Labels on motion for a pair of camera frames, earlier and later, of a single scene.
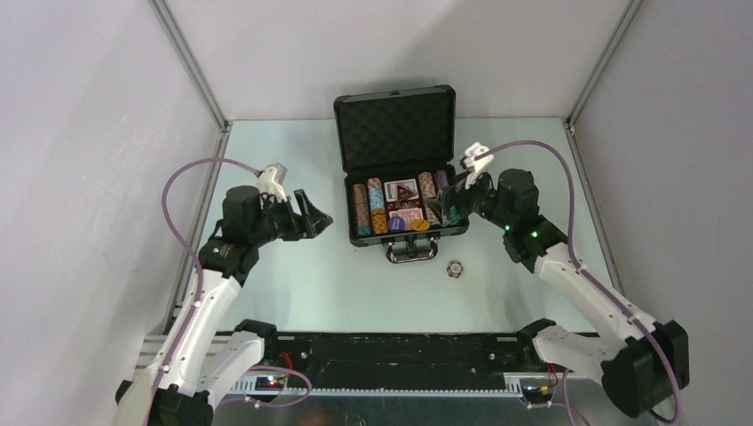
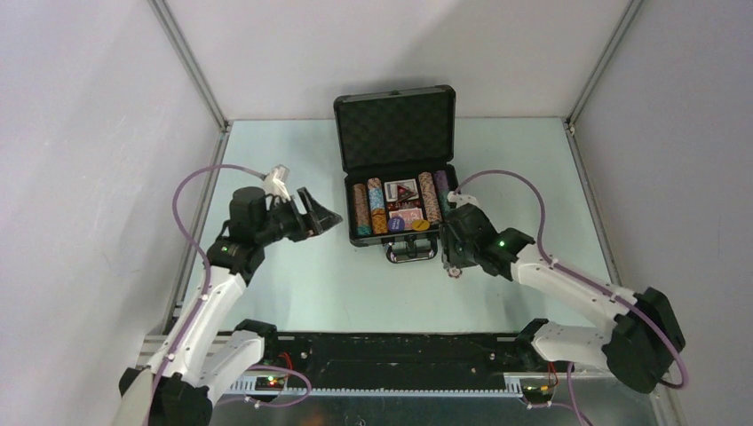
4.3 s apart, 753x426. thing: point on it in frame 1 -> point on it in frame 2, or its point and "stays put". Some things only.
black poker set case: [397, 148] stays put
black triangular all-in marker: [403, 193] stays put
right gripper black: [462, 192] -> [457, 236]
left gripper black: [300, 214] stays put
